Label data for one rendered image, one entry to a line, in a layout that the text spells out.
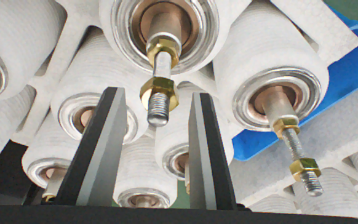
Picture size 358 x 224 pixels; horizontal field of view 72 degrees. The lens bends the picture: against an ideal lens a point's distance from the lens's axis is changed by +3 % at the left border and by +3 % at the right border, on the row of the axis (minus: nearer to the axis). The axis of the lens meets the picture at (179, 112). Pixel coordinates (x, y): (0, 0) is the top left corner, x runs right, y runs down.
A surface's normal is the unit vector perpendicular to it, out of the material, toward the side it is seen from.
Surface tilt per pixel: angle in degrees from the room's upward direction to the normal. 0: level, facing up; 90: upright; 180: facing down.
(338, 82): 88
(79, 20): 0
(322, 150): 90
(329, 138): 90
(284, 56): 43
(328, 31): 0
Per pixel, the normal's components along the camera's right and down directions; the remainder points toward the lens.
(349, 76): -0.82, -0.39
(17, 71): 0.65, 0.65
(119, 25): 0.07, 0.69
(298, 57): 0.12, 0.03
